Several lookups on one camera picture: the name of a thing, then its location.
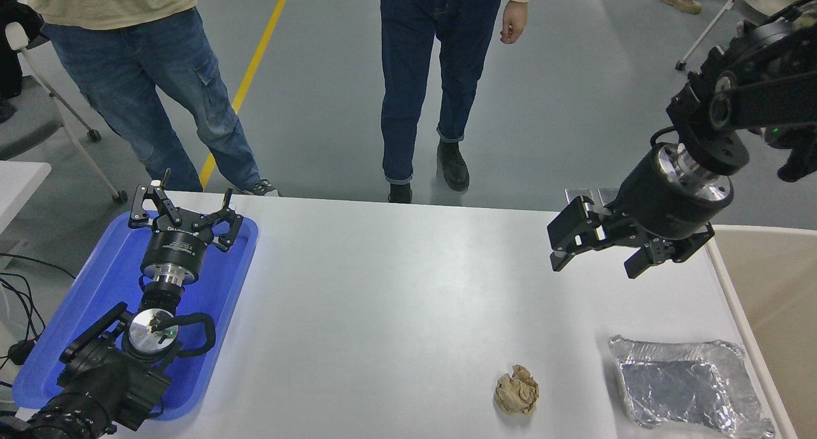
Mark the crumpled tan paper ball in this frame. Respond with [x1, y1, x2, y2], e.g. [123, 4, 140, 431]
[493, 364, 540, 415]

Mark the person in dark clothes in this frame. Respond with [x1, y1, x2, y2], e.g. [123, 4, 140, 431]
[0, 0, 45, 124]

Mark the person in light jeans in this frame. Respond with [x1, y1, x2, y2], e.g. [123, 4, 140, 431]
[26, 0, 279, 197]

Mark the white frame chair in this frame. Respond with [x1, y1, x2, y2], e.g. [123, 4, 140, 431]
[675, 0, 754, 71]

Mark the black cable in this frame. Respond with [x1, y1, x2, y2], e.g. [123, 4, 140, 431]
[0, 276, 47, 347]
[0, 253, 77, 280]

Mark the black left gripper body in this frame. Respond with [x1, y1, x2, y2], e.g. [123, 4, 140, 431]
[140, 217, 212, 276]

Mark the large pale bin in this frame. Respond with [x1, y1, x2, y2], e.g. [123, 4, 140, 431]
[702, 224, 817, 439]

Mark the black power plug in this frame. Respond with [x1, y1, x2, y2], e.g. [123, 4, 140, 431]
[8, 339, 37, 366]

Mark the blue plastic tray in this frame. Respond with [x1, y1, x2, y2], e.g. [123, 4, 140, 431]
[11, 211, 260, 422]

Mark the silver foil tray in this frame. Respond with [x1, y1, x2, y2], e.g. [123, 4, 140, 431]
[606, 335, 777, 439]

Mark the small white side table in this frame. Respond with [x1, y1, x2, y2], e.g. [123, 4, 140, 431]
[0, 161, 52, 235]

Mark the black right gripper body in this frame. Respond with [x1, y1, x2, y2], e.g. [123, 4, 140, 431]
[612, 144, 730, 240]

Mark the person's left hand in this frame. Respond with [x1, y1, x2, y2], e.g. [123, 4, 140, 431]
[499, 0, 528, 45]

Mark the person in dark jeans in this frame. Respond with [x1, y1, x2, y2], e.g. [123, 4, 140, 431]
[350, 0, 538, 205]

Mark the grey seat folding chair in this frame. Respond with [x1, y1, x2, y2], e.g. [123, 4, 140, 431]
[0, 21, 128, 205]

